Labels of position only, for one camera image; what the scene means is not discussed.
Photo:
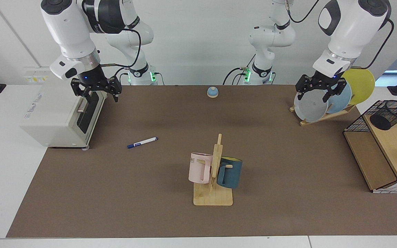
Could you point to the blue and white marker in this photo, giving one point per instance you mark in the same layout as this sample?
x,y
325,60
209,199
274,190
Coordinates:
x,y
143,142

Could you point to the black mesh pen holder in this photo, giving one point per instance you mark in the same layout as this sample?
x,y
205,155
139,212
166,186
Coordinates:
x,y
381,121

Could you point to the light blue plate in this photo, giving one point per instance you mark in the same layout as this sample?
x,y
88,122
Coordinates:
x,y
341,100

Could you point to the grey plate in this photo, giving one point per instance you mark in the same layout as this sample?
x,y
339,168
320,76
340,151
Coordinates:
x,y
310,108

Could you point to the wooden plate rack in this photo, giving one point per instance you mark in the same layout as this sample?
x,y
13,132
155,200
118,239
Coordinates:
x,y
322,119

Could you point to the yellow plate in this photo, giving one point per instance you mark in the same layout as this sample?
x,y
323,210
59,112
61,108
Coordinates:
x,y
362,84

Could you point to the pale toaster oven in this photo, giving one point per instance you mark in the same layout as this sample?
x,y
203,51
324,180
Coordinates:
x,y
53,113

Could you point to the small blue round bell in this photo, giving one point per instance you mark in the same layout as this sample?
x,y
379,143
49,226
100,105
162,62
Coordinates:
x,y
212,92

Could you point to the brown table cloth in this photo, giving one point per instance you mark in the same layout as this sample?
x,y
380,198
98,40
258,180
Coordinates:
x,y
150,189

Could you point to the dark blue cup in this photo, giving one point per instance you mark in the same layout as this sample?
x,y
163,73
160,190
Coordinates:
x,y
231,174

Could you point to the pink cup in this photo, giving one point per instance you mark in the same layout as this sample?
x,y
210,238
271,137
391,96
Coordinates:
x,y
198,168

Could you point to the wooden cup stand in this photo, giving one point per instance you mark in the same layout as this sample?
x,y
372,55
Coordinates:
x,y
213,198

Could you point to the white wall socket box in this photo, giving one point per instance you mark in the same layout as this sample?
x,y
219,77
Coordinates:
x,y
34,76

